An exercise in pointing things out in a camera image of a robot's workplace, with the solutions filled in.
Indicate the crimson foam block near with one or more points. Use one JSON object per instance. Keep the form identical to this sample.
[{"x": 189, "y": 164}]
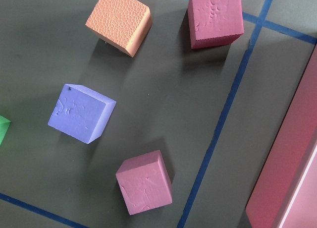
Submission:
[{"x": 144, "y": 182}]

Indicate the crimson foam block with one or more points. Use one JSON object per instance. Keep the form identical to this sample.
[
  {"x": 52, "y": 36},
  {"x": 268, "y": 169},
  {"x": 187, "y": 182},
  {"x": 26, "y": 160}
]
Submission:
[
  {"x": 214, "y": 23},
  {"x": 144, "y": 182}
]

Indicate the purple foam block right group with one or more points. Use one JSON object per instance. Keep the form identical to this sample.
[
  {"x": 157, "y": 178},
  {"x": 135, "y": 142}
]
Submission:
[{"x": 81, "y": 112}]

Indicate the orange foam block right group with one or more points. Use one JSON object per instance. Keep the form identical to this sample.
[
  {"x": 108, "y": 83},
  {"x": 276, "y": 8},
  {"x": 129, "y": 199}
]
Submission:
[{"x": 121, "y": 23}]

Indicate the crimson foam block far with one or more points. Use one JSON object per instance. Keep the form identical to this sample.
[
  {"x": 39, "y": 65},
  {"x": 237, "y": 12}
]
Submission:
[{"x": 214, "y": 23}]

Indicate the pink plastic tray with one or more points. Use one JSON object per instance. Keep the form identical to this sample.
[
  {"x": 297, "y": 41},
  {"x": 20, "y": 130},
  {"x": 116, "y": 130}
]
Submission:
[{"x": 285, "y": 194}]

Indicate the green foam block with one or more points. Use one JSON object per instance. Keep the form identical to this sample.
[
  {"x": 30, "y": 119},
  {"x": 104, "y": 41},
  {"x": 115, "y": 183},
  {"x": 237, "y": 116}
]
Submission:
[{"x": 4, "y": 125}]

